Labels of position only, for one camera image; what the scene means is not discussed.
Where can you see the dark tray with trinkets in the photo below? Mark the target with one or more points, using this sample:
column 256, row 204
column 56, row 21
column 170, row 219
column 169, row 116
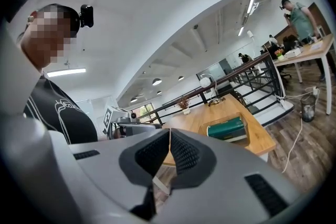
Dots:
column 216, row 101

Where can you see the wooden table with white legs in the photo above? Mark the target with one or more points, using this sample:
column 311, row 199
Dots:
column 312, row 52

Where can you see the white box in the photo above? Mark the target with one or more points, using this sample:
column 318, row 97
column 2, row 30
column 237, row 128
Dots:
column 293, row 53

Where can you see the black head camera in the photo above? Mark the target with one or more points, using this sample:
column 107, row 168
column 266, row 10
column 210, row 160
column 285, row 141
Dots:
column 86, row 15

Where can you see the black office chair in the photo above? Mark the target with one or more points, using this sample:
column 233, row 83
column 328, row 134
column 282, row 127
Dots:
column 284, row 74

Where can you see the white round desk fan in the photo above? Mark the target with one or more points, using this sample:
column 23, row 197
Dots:
column 205, row 82

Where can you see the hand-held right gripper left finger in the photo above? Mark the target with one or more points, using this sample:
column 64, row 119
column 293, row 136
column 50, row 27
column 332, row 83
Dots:
column 110, row 165

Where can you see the black mesh waste bin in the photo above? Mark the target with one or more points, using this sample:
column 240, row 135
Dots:
column 307, row 108

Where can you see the dried plant in white pot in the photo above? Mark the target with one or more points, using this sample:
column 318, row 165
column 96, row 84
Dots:
column 184, row 105

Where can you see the black metal railing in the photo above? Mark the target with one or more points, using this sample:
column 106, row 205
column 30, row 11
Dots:
column 252, row 78

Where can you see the white power strip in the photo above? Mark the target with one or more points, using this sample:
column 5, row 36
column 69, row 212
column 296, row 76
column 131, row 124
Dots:
column 315, row 90

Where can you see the green tissues pack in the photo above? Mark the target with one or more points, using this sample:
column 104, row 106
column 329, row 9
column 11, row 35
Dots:
column 227, row 128

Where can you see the orange flowers in pot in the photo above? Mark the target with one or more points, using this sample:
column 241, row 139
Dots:
column 279, row 53

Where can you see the person's head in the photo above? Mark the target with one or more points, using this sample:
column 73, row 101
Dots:
column 47, row 36

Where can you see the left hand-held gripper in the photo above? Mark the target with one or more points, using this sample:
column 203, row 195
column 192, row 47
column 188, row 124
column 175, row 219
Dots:
column 109, row 118

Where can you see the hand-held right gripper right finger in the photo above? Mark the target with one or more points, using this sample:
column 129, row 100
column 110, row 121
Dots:
column 225, row 170

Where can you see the long ceiling tube light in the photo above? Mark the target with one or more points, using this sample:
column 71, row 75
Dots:
column 241, row 31
column 251, row 4
column 66, row 72

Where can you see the person's black printed shirt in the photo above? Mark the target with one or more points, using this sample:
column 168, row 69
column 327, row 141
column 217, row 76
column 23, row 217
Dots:
column 60, row 115

